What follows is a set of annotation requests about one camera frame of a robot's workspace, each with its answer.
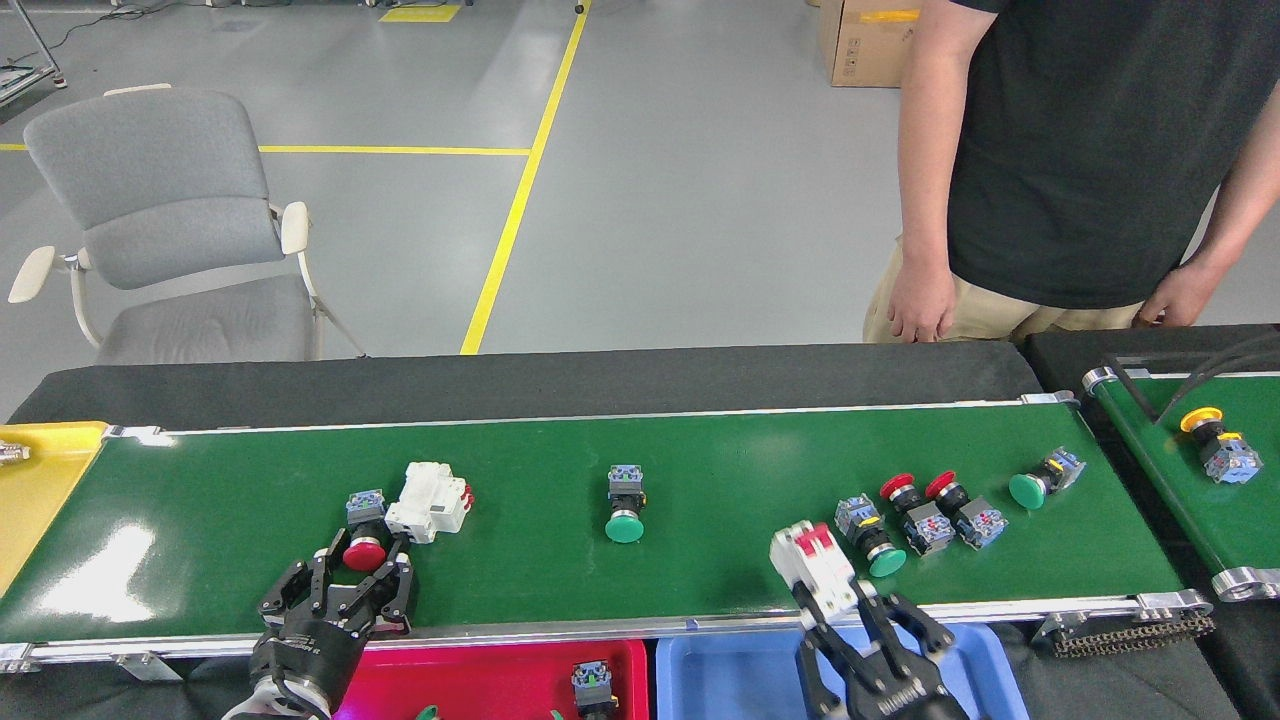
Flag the conveyor drive chain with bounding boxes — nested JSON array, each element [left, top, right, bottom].
[[1035, 612, 1217, 659]]

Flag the yellow mushroom button switch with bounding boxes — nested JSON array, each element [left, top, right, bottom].
[[1179, 406, 1264, 487]]

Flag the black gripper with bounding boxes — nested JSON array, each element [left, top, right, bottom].
[[248, 533, 417, 701], [795, 583, 973, 720]]

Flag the blue plastic tray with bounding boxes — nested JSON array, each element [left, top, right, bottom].
[[655, 622, 1031, 720]]

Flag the cardboard box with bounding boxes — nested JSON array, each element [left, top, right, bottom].
[[818, 0, 923, 89]]

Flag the red mushroom button switch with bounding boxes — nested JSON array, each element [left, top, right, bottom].
[[343, 489, 392, 574]]

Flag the metal rack cart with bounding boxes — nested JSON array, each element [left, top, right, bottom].
[[0, 0, 69, 106]]

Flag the person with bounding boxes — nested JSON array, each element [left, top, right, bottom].
[[862, 0, 1280, 346]]

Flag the long green conveyor belt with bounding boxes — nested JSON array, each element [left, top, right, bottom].
[[0, 390, 1214, 673]]

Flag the person's left hand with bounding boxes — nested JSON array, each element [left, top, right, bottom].
[[1135, 260, 1229, 329]]

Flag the black guide bracket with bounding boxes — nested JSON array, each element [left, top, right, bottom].
[[1103, 335, 1280, 426]]

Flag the yellow plastic tray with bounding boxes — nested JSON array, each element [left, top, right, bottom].
[[0, 421, 109, 601]]

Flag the short green conveyor belt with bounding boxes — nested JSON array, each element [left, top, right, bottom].
[[1082, 366, 1280, 603]]

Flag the grey office chair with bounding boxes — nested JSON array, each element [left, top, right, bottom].
[[8, 84, 367, 366]]

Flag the white circuit breaker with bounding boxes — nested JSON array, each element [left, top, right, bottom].
[[385, 461, 477, 546], [769, 520, 863, 633]]

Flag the red plastic tray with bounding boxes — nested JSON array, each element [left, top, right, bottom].
[[330, 640, 649, 720]]

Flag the person's right hand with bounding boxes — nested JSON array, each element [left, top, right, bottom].
[[885, 252, 959, 345]]

